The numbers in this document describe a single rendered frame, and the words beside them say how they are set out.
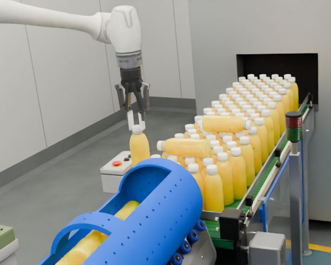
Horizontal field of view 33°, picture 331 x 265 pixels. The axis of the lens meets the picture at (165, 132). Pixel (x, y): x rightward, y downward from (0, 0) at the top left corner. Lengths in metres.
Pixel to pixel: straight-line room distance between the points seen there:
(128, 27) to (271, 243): 0.91
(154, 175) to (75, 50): 3.99
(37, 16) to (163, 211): 0.75
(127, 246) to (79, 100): 4.45
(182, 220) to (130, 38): 0.65
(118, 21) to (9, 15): 0.36
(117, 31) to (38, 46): 3.47
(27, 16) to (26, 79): 3.40
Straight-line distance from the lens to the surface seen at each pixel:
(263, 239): 2.07
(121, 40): 1.92
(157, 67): 6.70
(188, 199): 1.74
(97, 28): 2.05
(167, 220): 1.61
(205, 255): 1.97
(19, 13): 1.85
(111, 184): 2.18
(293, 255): 2.35
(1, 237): 1.94
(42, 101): 5.41
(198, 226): 1.95
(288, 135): 2.12
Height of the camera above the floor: 1.90
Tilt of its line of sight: 19 degrees down
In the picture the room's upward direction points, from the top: 6 degrees counter-clockwise
